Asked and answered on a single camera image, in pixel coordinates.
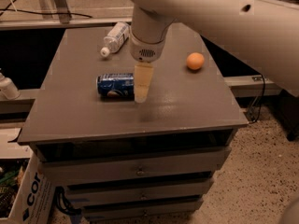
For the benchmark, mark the clear plastic water bottle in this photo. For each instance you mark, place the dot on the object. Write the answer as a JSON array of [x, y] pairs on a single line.
[[115, 38]]

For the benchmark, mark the grey drawer cabinet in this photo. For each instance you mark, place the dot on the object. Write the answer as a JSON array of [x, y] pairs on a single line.
[[70, 121]]

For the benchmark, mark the metal frame rail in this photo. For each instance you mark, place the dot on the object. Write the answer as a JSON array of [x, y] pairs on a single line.
[[48, 24]]

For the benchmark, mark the white pump bottle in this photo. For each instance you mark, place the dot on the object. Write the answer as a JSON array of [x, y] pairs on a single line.
[[8, 88]]

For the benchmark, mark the grey drawer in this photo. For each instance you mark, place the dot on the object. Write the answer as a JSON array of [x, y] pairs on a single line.
[[140, 192], [143, 209], [97, 171]]

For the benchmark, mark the white cardboard box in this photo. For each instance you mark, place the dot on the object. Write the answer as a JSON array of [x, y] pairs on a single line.
[[34, 197]]

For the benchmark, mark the orange fruit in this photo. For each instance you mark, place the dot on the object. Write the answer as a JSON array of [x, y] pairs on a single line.
[[195, 61]]

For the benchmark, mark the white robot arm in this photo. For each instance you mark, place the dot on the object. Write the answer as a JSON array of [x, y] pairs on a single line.
[[264, 34]]

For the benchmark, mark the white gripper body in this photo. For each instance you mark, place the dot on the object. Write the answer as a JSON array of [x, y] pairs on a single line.
[[146, 51]]

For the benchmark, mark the middle grey drawer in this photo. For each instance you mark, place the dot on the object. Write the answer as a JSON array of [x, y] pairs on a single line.
[[140, 192]]

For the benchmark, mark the blue pepsi can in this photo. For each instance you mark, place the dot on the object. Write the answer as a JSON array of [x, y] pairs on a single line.
[[116, 85]]

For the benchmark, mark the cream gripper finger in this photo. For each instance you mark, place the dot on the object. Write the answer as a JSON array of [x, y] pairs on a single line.
[[142, 78]]

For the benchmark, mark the top grey drawer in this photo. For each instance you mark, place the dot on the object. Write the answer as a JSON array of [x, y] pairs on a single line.
[[97, 171]]

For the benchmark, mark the bottom grey drawer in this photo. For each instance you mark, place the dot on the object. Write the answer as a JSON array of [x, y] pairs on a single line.
[[143, 209]]

